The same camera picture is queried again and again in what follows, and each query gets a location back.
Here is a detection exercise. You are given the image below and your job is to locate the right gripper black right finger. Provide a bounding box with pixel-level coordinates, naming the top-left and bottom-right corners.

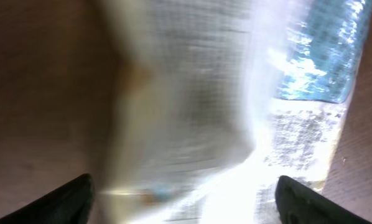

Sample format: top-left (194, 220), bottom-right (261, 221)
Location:
top-left (275, 175), bottom-right (372, 224)

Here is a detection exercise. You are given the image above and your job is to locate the yellow snack bag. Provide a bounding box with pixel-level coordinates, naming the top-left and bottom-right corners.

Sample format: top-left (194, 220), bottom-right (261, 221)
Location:
top-left (100, 0), bottom-right (372, 223)

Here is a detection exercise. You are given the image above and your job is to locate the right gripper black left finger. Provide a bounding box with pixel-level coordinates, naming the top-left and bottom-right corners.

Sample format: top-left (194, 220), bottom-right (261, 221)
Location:
top-left (0, 174), bottom-right (95, 224)

